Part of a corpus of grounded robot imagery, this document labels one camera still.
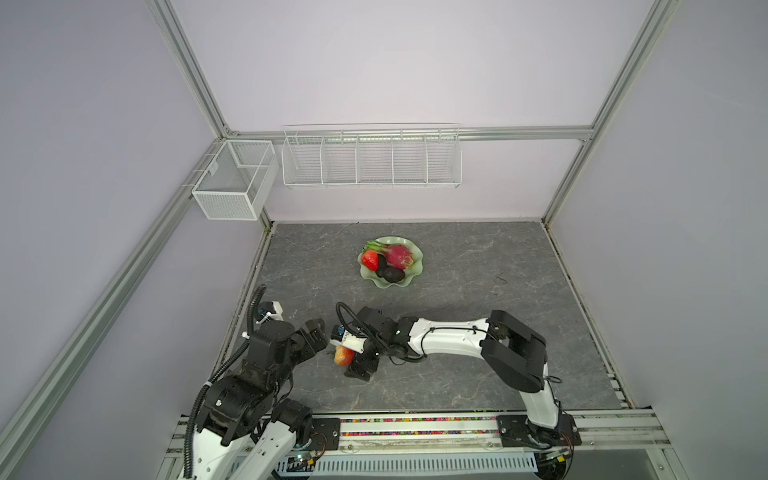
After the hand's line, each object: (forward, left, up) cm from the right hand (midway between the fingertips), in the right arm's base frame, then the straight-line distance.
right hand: (351, 359), depth 83 cm
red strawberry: (+33, -4, +4) cm, 33 cm away
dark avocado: (+32, -7, +2) cm, 33 cm away
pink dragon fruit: (+33, -13, +5) cm, 36 cm away
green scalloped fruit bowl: (+31, -19, +2) cm, 36 cm away
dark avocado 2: (+28, -11, +2) cm, 30 cm away
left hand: (-1, +7, +18) cm, 20 cm away
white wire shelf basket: (+58, -5, +28) cm, 64 cm away
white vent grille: (-23, -6, -3) cm, 24 cm away
